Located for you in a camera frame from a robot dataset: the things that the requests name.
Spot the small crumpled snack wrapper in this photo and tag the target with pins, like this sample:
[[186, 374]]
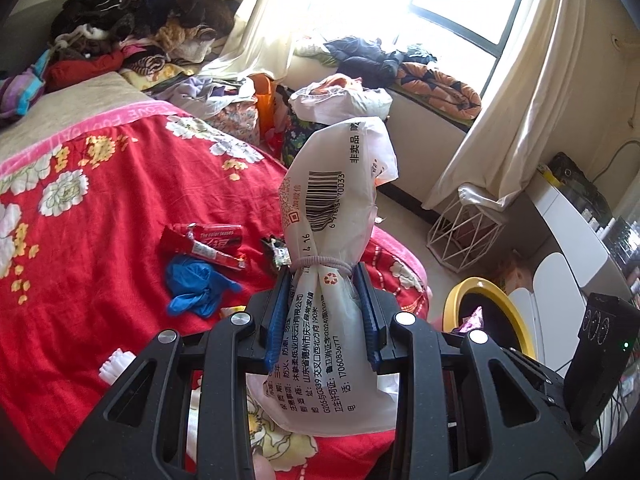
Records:
[[277, 255]]

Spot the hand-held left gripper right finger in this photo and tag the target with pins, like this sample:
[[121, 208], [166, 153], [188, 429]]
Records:
[[367, 320]]

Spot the yellow rimmed trash bin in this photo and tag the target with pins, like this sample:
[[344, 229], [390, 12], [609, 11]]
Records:
[[480, 285]]

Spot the white window bench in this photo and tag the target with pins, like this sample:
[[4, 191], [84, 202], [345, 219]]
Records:
[[420, 130]]

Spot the pile of dark clothes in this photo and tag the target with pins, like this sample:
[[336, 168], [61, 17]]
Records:
[[150, 10]]

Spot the light purple cloth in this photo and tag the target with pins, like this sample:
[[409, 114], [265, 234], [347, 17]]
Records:
[[200, 90]]

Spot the dark camouflage bag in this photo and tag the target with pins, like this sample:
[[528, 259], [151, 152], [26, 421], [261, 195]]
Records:
[[575, 185]]

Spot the small yellow white wrapper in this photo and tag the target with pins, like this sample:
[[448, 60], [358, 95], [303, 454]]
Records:
[[230, 311]]

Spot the blue rubber glove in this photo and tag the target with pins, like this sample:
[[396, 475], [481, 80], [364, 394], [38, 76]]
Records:
[[192, 280]]

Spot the white desk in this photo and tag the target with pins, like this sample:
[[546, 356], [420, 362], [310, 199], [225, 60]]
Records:
[[570, 225]]

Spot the orange box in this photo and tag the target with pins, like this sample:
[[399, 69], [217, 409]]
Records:
[[515, 272]]

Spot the orange bag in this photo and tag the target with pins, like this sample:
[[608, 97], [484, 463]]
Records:
[[264, 105]]

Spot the dark jacket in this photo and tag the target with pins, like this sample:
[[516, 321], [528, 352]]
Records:
[[370, 57]]

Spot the beige bed sheet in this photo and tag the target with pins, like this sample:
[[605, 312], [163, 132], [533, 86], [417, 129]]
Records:
[[65, 110]]

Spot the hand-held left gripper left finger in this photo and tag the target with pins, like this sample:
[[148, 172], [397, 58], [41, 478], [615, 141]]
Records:
[[277, 320]]

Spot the purple striped cloth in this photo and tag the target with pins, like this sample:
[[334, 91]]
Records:
[[22, 90]]

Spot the white laundry in hamper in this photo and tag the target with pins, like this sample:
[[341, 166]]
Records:
[[340, 102]]

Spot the cream curtain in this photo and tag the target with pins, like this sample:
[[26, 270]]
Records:
[[260, 15], [525, 85]]

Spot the red floral blanket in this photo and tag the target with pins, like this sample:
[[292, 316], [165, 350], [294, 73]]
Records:
[[100, 260]]

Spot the white foam net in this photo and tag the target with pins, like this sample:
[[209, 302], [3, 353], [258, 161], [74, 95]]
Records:
[[116, 366]]

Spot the dinosaur print hamper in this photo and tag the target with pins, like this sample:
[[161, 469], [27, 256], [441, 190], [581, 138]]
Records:
[[295, 135]]

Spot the white printed plastic bag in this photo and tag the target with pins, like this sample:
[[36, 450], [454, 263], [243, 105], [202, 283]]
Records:
[[320, 200]]

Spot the orange patterned quilt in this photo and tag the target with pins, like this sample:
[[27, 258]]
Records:
[[435, 87]]

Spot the pink foil wrapper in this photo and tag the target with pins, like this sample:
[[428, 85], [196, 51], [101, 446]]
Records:
[[474, 321]]

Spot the floral fabric bag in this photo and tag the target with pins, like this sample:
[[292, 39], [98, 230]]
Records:
[[237, 120]]

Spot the red snack wrapper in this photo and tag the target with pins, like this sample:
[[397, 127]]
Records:
[[210, 249]]

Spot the red garment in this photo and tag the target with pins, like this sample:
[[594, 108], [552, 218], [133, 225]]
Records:
[[82, 70]]

